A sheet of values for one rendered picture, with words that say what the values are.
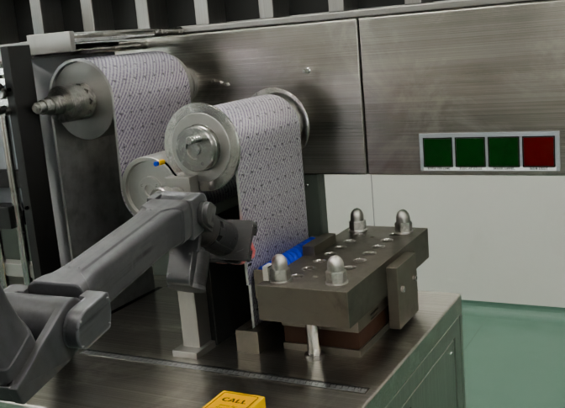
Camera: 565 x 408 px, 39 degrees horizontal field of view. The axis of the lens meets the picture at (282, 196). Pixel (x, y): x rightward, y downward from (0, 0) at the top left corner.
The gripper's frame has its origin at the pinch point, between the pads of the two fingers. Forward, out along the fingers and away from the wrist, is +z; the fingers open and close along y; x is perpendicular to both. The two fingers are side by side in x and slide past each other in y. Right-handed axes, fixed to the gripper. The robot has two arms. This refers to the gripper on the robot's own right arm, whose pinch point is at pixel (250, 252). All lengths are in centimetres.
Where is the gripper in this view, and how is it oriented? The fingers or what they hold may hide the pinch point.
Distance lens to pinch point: 136.5
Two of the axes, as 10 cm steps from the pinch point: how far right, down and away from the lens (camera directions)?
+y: 8.8, 0.2, -4.7
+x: 1.5, -9.5, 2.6
